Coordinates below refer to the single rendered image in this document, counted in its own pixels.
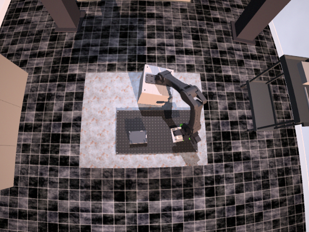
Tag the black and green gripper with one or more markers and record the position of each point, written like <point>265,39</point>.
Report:
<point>185,137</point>

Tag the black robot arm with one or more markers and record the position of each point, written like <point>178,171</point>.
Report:
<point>187,93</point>

